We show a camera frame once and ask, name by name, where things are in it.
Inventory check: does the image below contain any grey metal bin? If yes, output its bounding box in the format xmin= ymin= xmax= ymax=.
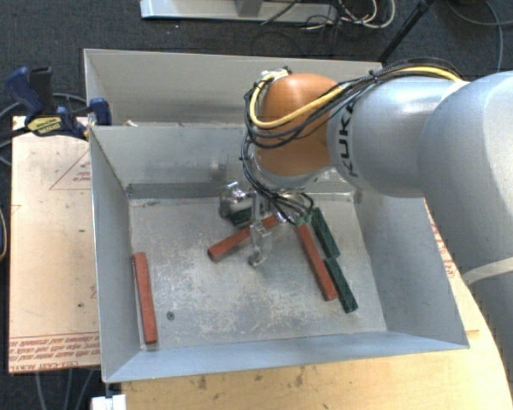
xmin=83 ymin=48 xmax=470 ymax=384

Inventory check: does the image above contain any red-brown flat block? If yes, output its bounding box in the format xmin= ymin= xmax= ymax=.
xmin=206 ymin=214 xmax=280 ymax=263
xmin=293 ymin=222 xmax=339 ymax=302
xmin=131 ymin=251 xmax=160 ymax=345

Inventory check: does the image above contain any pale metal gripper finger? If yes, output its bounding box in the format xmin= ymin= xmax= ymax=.
xmin=247 ymin=222 xmax=261 ymax=267
xmin=258 ymin=222 xmax=271 ymax=267

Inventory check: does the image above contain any brown cardboard board, red print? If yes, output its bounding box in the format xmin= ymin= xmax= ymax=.
xmin=7 ymin=115 xmax=482 ymax=375

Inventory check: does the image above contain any dark green flat block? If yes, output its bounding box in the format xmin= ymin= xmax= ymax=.
xmin=309 ymin=206 xmax=341 ymax=260
xmin=322 ymin=256 xmax=360 ymax=314

